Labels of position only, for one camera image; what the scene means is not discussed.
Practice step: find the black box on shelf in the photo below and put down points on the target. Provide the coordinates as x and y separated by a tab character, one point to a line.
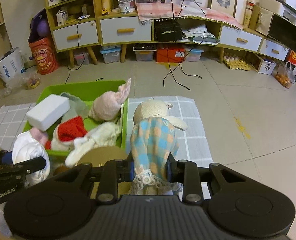
167	31

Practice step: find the black microwave oven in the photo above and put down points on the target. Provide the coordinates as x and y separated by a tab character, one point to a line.
283	31

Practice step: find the grey green cloth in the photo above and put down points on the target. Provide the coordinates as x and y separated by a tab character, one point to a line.
77	108

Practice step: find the red snack bag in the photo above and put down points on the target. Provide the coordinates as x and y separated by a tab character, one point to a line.
44	53

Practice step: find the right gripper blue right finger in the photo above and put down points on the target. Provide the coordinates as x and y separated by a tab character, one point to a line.
179	171

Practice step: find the white paper bag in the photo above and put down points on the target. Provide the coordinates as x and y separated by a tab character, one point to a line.
11	65

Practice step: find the red white santa cloth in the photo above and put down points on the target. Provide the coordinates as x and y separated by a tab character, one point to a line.
65	134

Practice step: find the rabbit doll blue dress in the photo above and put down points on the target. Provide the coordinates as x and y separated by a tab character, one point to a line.
152	140

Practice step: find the pink fluffy plush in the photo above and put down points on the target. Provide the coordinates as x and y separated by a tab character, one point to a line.
107	106

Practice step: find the white foam block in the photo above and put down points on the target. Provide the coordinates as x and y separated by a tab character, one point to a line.
44	114

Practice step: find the red storage box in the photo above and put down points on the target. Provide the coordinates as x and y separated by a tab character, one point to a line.
172	53

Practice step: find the pink checked cloth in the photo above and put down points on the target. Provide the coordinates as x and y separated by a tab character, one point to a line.
166	11

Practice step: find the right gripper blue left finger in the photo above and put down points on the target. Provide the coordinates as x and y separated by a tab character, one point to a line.
119	169

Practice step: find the wooden cabinet with drawers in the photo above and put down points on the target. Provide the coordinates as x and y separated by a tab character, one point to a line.
123	29

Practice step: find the purple ball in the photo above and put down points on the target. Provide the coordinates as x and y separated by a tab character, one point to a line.
39	27

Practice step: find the bag of oranges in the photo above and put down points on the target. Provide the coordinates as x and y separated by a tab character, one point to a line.
285	75

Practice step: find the green plastic bin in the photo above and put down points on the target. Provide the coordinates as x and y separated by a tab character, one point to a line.
87	92

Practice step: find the egg carton tray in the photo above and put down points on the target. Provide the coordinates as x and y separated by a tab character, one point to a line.
236	63

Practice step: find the clear blue lid storage box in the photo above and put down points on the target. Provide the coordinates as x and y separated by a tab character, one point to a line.
111	54

